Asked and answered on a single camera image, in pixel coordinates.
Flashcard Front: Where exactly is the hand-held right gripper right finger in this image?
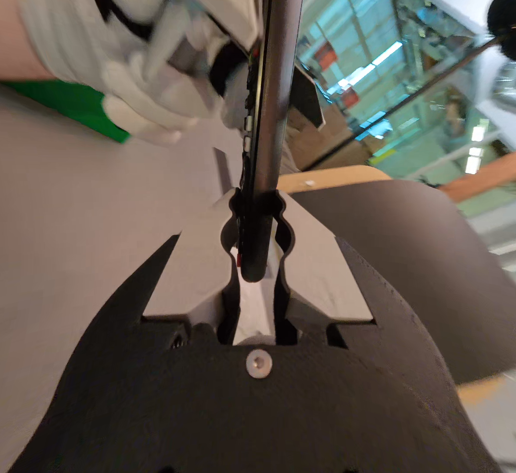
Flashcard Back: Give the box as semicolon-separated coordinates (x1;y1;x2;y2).
273;191;375;346

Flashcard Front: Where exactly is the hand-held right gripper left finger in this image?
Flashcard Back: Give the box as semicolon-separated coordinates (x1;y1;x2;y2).
142;187;242;346

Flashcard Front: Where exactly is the black remote control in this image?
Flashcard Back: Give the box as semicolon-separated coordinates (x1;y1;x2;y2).
236;0;309;283

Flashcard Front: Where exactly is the green plastic bin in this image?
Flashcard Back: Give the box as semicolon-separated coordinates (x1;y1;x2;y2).
0;80;131;144

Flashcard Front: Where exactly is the person's left hand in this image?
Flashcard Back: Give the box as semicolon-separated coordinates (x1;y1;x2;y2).
16;0;228;146

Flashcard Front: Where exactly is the large cardboard box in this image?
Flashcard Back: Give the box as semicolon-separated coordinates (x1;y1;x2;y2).
284;104;365;171

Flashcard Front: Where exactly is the wood-framed dark divider panel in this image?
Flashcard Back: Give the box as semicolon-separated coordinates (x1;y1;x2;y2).
277;164;516;405

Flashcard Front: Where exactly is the wooden column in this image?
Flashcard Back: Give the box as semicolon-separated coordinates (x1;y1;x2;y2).
439;154;516;202

